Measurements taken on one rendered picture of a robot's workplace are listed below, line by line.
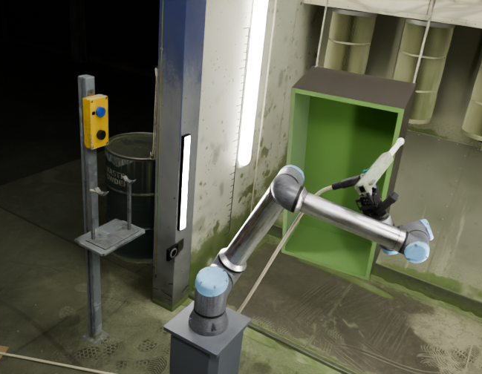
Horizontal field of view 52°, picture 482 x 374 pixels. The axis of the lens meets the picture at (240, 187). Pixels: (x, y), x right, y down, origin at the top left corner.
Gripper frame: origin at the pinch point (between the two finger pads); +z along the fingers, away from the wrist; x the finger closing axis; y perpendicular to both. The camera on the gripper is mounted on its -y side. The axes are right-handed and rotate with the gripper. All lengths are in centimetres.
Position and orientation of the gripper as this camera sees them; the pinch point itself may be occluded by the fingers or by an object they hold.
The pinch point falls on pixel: (365, 175)
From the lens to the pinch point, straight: 206.3
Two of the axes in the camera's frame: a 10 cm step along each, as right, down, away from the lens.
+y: -7.3, 1.7, 6.6
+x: 5.2, -4.9, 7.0
